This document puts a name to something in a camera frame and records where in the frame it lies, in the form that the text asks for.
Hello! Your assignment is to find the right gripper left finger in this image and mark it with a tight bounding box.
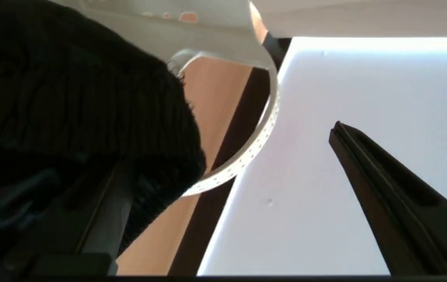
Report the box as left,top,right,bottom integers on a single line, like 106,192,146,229
5,160,135,277

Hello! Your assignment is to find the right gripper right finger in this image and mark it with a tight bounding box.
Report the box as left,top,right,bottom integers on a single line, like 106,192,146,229
327,120,447,276

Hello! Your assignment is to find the black garment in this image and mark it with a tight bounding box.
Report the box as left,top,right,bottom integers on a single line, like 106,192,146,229
0,0,207,275

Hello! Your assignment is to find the white laundry basket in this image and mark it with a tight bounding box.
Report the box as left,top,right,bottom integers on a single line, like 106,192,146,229
50,0,281,198

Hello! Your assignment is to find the beige curtain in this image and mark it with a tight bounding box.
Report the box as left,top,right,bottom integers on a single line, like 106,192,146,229
251,0,447,39

